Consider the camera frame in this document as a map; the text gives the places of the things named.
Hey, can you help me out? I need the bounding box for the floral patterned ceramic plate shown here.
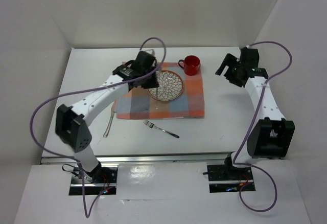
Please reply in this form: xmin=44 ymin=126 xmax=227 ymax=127
xmin=148 ymin=70 xmax=184 ymax=101

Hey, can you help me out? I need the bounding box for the checkered orange blue cloth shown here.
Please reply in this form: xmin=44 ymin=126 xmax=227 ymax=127
xmin=115 ymin=62 xmax=205 ymax=120

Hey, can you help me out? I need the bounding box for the red enamel mug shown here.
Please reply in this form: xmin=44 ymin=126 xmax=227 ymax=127
xmin=178 ymin=55 xmax=200 ymax=76

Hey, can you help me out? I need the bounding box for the silver spoon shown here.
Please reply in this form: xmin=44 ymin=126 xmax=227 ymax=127
xmin=103 ymin=106 xmax=114 ymax=138

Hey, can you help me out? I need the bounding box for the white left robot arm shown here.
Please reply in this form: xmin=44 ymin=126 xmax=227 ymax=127
xmin=55 ymin=51 xmax=158 ymax=183

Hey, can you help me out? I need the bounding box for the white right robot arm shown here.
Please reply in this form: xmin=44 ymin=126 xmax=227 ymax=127
xmin=215 ymin=48 xmax=295 ymax=180

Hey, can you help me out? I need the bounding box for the silver fork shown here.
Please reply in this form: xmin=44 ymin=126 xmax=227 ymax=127
xmin=144 ymin=120 xmax=180 ymax=139

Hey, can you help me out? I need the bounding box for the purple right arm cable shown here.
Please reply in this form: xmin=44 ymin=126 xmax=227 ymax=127
xmin=231 ymin=41 xmax=293 ymax=212

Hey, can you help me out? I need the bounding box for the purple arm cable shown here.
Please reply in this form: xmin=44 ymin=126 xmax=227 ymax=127
xmin=30 ymin=37 xmax=167 ymax=219
xmin=231 ymin=41 xmax=293 ymax=212

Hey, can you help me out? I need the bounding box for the aluminium front rail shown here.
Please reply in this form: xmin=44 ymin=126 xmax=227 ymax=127
xmin=40 ymin=151 xmax=246 ymax=165

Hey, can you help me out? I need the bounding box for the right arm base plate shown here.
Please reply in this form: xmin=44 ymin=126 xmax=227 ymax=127
xmin=203 ymin=165 xmax=256 ymax=193

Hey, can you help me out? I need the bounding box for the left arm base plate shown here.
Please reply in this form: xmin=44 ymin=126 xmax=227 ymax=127
xmin=62 ymin=164 xmax=118 ymax=196

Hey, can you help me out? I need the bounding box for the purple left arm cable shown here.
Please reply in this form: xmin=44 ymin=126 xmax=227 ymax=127
xmin=30 ymin=37 xmax=167 ymax=219

